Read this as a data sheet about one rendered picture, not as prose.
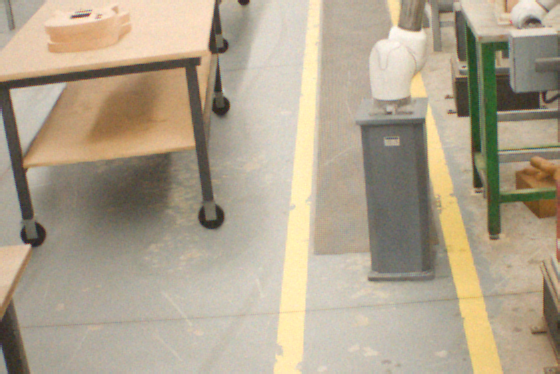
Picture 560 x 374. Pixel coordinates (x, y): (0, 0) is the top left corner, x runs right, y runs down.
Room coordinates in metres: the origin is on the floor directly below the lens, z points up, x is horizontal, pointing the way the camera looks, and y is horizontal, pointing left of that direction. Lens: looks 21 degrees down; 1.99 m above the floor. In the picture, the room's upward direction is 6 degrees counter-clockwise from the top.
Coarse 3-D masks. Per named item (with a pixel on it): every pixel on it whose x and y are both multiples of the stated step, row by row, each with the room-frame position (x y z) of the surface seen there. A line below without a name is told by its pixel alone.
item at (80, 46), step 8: (128, 24) 5.09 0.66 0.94; (120, 32) 5.03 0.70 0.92; (128, 32) 5.08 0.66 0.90; (48, 40) 4.93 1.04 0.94; (88, 40) 4.80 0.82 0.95; (96, 40) 4.79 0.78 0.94; (104, 40) 4.81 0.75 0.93; (112, 40) 4.85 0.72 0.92; (48, 48) 4.88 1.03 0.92; (56, 48) 4.83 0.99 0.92; (64, 48) 4.81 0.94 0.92; (72, 48) 4.80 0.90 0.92; (80, 48) 4.79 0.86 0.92; (88, 48) 4.79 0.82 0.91; (96, 48) 4.79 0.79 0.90
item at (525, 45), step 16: (512, 32) 3.41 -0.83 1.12; (528, 32) 3.39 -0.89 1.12; (544, 32) 3.37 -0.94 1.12; (512, 48) 3.36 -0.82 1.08; (528, 48) 3.35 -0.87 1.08; (544, 48) 3.34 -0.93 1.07; (512, 64) 3.38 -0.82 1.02; (528, 64) 3.35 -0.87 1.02; (512, 80) 3.39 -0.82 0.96; (528, 80) 3.35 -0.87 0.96; (544, 80) 3.34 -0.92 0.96; (544, 96) 3.39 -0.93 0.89
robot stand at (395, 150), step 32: (384, 128) 3.90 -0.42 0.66; (416, 128) 3.88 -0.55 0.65; (384, 160) 3.90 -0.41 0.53; (416, 160) 3.87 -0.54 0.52; (384, 192) 3.90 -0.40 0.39; (416, 192) 3.87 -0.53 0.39; (384, 224) 3.90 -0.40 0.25; (416, 224) 3.88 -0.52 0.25; (384, 256) 3.91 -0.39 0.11; (416, 256) 3.88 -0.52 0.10
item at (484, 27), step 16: (464, 16) 4.63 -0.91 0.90; (480, 16) 4.49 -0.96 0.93; (480, 32) 4.20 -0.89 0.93; (496, 32) 4.18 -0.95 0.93; (496, 48) 4.15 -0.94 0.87; (544, 144) 4.70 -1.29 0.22; (480, 160) 4.58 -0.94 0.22; (480, 176) 4.44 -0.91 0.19; (512, 192) 4.16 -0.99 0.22; (528, 192) 4.14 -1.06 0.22; (544, 192) 4.13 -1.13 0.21
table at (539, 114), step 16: (464, 0) 4.98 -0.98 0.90; (480, 0) 4.95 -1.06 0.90; (480, 64) 4.62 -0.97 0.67; (480, 80) 4.62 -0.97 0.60; (480, 96) 4.62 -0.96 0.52; (480, 112) 4.63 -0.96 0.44; (512, 112) 5.22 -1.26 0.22; (528, 112) 5.19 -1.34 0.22; (544, 112) 5.18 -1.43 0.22; (480, 128) 4.66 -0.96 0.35; (512, 160) 4.61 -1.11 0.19; (528, 160) 4.60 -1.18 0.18
